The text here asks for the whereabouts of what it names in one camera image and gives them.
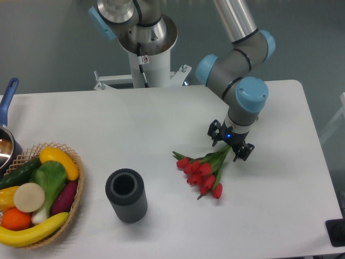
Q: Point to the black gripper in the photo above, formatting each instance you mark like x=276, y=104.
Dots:
x=241, y=149

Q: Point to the red tulip bouquet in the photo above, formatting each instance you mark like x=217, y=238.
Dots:
x=205, y=172

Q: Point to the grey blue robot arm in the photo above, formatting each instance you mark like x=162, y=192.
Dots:
x=227, y=77

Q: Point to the dark grey ribbed vase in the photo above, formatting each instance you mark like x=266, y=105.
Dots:
x=126, y=192

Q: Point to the black device table edge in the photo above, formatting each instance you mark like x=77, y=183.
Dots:
x=335, y=230

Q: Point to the purple sweet potato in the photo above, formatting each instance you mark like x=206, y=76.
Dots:
x=64, y=201

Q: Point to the green bok choy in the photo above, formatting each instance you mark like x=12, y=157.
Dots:
x=51, y=176

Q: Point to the yellow squash top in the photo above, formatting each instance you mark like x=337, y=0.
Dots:
x=53, y=154

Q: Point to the woven wicker basket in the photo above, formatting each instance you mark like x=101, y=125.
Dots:
x=32, y=153

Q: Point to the beige round slice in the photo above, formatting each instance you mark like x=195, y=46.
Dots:
x=29, y=197

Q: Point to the dark green cucumber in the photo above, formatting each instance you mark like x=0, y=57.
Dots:
x=21, y=174

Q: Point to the small yellow pepper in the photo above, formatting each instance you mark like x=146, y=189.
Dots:
x=7, y=198

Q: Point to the orange fruit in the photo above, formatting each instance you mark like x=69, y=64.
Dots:
x=16, y=220

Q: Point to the long yellow squash front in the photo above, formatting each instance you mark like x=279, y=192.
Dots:
x=34, y=234

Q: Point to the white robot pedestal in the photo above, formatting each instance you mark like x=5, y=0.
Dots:
x=148, y=49

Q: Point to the blue handled saucepan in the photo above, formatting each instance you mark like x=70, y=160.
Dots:
x=10, y=148

